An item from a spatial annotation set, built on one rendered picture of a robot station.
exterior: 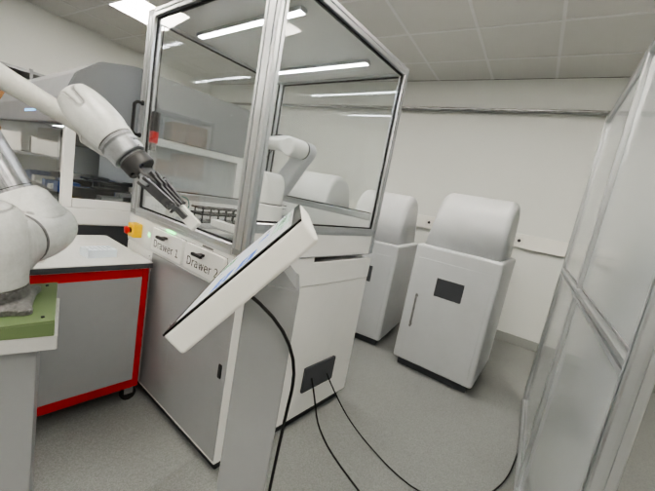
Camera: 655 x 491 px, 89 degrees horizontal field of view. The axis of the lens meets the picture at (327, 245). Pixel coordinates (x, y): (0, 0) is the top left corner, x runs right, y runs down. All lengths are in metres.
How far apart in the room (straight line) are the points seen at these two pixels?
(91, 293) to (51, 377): 0.38
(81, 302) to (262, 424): 1.14
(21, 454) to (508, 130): 4.32
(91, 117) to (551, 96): 4.07
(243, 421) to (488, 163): 3.82
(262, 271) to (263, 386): 0.37
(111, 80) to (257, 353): 1.98
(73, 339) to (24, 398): 0.66
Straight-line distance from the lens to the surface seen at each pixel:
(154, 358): 2.00
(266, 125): 1.29
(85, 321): 1.88
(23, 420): 1.31
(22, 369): 1.23
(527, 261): 4.19
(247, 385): 0.88
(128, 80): 2.52
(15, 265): 1.16
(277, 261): 0.57
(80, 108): 1.05
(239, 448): 0.98
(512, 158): 4.26
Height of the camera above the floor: 1.25
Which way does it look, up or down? 9 degrees down
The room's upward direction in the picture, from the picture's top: 10 degrees clockwise
